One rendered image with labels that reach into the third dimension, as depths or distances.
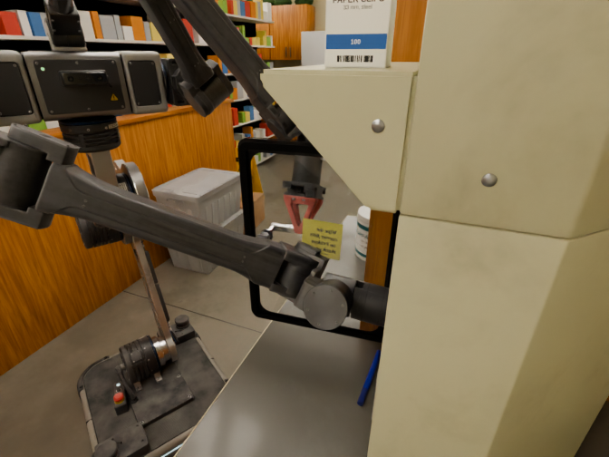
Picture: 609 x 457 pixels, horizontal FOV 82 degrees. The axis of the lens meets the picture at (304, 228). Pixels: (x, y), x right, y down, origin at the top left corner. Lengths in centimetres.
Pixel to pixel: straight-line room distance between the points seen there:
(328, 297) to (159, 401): 131
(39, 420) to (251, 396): 159
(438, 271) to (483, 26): 17
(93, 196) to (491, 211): 43
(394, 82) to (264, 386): 62
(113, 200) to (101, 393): 142
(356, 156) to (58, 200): 37
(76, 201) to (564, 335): 52
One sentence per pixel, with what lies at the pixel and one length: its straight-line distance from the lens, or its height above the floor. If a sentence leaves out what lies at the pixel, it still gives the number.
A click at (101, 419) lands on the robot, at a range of 175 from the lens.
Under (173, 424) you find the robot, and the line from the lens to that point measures 163.
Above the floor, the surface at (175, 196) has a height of 64.
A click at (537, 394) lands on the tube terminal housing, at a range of 41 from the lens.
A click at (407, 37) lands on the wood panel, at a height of 154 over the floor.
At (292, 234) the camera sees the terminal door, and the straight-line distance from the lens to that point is 67.
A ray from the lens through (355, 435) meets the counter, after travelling 70.
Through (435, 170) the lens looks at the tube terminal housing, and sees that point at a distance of 26.
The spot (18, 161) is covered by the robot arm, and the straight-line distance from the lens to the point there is 52.
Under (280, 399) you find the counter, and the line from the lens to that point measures 73.
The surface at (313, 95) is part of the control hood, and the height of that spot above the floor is 149.
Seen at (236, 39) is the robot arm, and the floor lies 154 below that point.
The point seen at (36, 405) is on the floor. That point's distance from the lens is 230.
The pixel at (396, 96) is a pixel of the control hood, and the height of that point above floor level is 149.
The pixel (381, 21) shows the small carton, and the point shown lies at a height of 154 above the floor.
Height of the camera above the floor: 152
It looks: 26 degrees down
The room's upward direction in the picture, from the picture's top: straight up
